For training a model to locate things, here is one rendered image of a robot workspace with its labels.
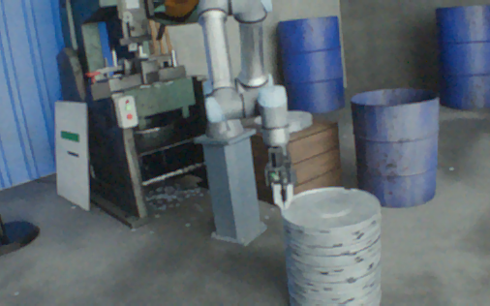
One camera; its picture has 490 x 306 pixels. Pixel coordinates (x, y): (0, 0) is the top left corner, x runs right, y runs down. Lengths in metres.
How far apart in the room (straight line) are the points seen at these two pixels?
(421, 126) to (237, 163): 0.81
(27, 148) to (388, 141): 2.47
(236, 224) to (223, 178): 0.20
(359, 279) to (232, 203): 0.70
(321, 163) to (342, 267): 1.02
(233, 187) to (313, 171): 0.53
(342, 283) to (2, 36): 2.77
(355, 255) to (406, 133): 0.84
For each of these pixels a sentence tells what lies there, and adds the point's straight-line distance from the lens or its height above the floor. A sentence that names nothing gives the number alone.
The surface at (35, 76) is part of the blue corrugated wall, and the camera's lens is 3.40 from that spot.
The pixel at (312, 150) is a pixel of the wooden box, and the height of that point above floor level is 0.25.
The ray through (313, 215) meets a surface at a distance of 1.27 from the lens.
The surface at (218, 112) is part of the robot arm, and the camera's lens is 1.27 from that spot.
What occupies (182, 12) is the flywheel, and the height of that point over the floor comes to 0.99.
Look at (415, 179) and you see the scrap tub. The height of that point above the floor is 0.13.
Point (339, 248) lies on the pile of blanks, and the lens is 1.21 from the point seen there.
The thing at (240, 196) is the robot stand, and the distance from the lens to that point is 1.77.
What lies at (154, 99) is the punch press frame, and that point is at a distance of 2.21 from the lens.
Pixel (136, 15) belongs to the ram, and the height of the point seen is 1.00.
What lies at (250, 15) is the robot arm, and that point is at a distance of 1.48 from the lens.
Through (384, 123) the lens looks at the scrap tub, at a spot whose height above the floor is 0.40.
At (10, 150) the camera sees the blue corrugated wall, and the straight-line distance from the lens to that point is 3.39.
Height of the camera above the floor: 0.86
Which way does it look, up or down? 16 degrees down
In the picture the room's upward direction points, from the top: 7 degrees counter-clockwise
